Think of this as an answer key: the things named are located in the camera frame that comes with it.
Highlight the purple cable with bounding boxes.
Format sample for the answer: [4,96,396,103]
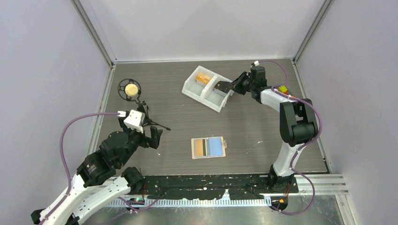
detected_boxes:
[38,112,127,225]
[258,60,323,216]

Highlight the white two-compartment bin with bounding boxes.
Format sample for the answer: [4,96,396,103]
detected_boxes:
[182,66,233,113]

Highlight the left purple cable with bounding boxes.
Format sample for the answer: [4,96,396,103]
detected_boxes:
[38,112,127,225]

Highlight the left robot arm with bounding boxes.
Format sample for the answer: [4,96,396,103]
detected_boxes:
[31,126,163,225]

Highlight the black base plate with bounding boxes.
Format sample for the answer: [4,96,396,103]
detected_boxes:
[129,174,299,200]

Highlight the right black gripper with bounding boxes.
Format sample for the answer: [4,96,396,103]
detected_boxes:
[227,71,255,96]

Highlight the orange toy with blocks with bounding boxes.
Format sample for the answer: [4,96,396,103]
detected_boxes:
[277,85,295,99]

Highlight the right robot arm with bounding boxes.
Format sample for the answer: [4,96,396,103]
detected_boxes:
[225,66,320,192]

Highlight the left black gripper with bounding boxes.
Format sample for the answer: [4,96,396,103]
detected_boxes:
[118,116,163,166]

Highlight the beige card holder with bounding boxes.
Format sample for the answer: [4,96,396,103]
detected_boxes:
[191,136,227,159]

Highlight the gold VIP credit card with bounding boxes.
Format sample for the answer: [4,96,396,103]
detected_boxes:
[194,138,207,158]

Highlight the orange card stack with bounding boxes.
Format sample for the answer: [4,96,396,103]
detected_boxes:
[195,73,212,87]

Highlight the black card stack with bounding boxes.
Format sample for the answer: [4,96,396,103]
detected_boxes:
[214,88,229,98]

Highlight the black credit card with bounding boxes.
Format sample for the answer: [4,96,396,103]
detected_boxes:
[214,81,233,93]

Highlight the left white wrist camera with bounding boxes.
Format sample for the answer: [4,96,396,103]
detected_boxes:
[123,110,145,134]

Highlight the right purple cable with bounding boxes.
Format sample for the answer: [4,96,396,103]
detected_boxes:
[258,60,323,216]

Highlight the microphone on black tripod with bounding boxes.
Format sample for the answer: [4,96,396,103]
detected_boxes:
[117,78,171,131]

